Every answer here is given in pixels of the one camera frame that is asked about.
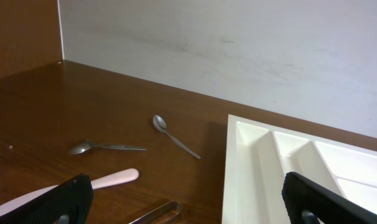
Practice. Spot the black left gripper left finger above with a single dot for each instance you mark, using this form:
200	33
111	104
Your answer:
72	198

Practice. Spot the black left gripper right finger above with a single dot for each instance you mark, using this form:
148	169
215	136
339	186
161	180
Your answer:
309	202

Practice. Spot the small teaspoon far left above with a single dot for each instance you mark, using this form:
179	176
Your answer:
86	145

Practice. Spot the pink plastic knife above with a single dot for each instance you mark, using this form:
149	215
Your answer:
117	178

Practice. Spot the white plastic cutlery tray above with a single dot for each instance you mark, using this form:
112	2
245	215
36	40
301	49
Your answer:
258	157

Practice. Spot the metal tongs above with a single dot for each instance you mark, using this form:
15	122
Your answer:
173	208

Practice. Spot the small teaspoon near tray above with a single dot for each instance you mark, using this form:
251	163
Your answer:
161	126

